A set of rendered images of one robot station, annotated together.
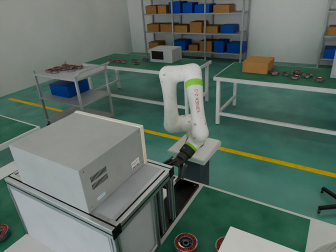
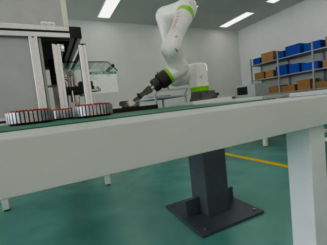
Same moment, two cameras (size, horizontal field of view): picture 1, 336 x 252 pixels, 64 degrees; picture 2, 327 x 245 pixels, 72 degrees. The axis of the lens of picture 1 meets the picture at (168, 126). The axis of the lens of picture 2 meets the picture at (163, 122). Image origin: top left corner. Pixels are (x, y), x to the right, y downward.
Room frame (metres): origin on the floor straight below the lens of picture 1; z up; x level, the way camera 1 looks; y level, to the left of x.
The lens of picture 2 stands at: (0.40, -0.76, 0.76)
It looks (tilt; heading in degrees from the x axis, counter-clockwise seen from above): 4 degrees down; 31
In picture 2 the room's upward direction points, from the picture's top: 6 degrees counter-clockwise
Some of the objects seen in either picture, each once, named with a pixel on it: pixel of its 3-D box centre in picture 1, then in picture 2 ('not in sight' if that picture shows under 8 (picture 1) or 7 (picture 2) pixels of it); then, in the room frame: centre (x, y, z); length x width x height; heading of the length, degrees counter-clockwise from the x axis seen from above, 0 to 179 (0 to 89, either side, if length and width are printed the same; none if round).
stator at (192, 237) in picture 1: (185, 244); (63, 113); (0.91, -0.05, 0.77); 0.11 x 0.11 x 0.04
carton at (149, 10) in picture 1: (154, 9); (263, 76); (8.74, 0.17, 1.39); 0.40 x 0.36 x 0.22; 149
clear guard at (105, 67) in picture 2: not in sight; (87, 70); (1.43, 0.38, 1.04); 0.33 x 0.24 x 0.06; 148
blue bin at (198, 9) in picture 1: (205, 8); (314, 66); (7.85, -1.20, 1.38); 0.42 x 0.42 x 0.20; 56
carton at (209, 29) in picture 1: (213, 28); (324, 84); (7.73, -1.40, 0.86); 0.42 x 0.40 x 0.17; 57
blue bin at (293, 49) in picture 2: not in sight; (296, 50); (8.09, -0.82, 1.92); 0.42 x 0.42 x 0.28; 59
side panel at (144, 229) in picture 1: (138, 241); (0, 81); (0.82, 0.16, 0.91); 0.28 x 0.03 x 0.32; 148
